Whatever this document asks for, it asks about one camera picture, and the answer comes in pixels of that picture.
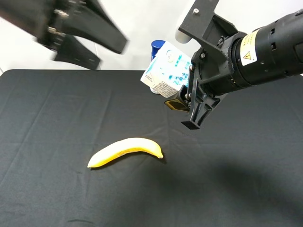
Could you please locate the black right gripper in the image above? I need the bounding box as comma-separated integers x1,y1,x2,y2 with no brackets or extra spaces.
175,0,239,130

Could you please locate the yellow banana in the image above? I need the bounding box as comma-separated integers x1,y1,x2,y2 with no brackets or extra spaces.
87,138,164,168

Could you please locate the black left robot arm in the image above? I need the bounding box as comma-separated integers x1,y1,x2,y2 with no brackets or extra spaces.
0,0,128,70

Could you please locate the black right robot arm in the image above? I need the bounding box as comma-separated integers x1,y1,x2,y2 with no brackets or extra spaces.
174,0,303,130

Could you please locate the black tablecloth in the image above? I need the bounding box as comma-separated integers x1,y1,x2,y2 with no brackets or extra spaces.
0,70,303,227

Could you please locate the white blue milk carton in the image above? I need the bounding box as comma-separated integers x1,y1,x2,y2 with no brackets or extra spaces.
141,42,192,98

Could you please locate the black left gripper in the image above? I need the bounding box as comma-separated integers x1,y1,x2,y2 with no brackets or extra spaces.
35,0,128,70

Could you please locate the blue capped white bottle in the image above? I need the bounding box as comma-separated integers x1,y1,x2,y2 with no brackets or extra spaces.
150,39,167,94

